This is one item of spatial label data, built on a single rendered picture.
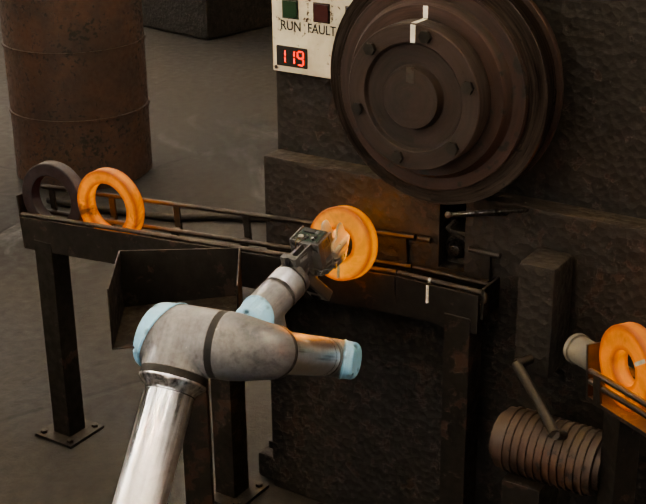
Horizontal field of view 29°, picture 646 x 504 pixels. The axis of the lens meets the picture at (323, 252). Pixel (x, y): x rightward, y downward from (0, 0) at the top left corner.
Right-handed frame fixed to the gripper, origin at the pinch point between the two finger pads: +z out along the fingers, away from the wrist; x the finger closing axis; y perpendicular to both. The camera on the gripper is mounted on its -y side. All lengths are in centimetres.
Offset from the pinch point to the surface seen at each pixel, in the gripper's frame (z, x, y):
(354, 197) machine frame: 10.9, 3.6, 1.6
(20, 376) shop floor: -2, 126, -78
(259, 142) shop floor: 214, 199, -134
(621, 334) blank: -14, -66, 2
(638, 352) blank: -17, -70, 2
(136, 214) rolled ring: 1, 60, -8
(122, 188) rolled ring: 2, 64, -2
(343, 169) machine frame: 13.1, 6.8, 6.9
